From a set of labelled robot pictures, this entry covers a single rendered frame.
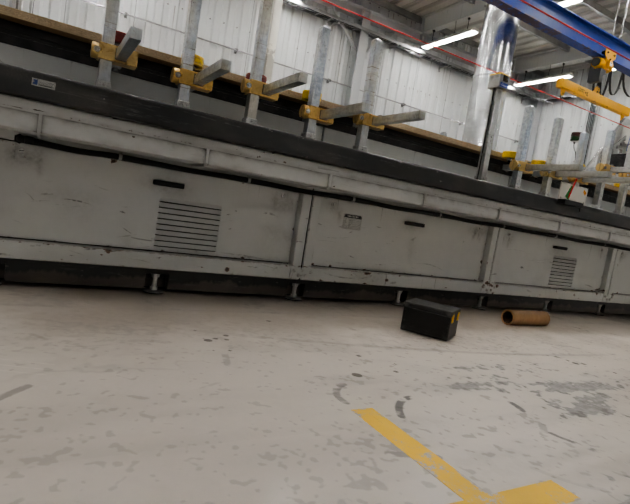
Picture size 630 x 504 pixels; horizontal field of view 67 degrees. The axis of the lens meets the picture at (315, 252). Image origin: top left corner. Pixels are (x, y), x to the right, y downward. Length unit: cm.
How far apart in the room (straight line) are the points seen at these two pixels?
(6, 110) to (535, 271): 291
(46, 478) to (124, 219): 129
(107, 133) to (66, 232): 43
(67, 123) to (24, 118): 11
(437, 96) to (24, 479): 1180
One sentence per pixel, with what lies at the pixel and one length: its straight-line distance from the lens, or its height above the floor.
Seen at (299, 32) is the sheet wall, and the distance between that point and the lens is 1032.
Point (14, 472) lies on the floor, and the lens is 86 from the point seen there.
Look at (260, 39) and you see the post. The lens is 190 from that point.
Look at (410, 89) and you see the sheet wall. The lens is 1165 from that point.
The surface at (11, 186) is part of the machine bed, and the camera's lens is 196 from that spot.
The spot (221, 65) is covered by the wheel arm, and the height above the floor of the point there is 80.
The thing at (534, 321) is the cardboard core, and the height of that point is 3.
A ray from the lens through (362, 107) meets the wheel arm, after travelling 171.
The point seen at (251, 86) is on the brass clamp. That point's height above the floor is 83.
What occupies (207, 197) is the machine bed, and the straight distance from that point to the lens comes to 204.
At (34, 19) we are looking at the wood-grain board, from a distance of 191.
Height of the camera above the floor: 43
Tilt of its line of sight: 5 degrees down
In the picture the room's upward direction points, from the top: 9 degrees clockwise
